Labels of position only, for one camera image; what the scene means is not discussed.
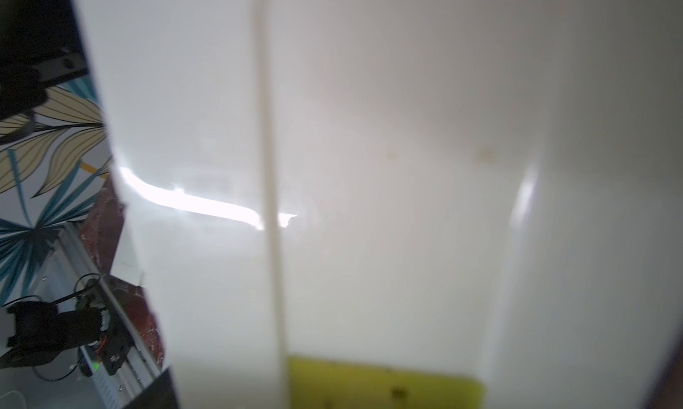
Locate white dispenser base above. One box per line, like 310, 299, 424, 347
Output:
73, 0, 682, 408

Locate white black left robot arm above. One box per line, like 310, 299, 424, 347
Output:
1, 300, 104, 369

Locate aluminium front rail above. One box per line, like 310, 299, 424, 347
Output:
30, 224, 162, 408

